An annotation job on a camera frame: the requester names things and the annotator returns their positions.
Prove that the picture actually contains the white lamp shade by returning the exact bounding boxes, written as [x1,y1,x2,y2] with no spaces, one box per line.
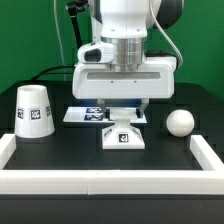
[15,85,55,138]

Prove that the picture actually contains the white U-shaped frame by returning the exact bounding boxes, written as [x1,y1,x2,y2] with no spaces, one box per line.
[0,134,224,195]

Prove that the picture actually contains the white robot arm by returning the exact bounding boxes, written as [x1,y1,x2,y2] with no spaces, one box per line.
[72,0,184,120]

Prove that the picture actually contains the white lamp bulb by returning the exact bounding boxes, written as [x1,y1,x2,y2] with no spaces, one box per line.
[166,110,195,137]

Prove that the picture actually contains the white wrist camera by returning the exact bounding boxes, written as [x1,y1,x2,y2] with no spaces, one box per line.
[78,42,114,63]

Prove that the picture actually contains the white lamp base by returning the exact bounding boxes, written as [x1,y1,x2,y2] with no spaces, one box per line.
[102,107,145,149]

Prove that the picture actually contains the white marker plate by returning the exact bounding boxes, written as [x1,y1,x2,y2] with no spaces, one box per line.
[63,107,147,124]

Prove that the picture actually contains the black cable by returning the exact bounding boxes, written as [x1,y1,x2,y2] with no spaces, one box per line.
[30,65,78,82]

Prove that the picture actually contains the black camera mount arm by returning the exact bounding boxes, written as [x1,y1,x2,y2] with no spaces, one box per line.
[66,0,88,48]

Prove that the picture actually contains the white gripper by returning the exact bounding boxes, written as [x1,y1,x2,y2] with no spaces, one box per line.
[72,56,176,119]

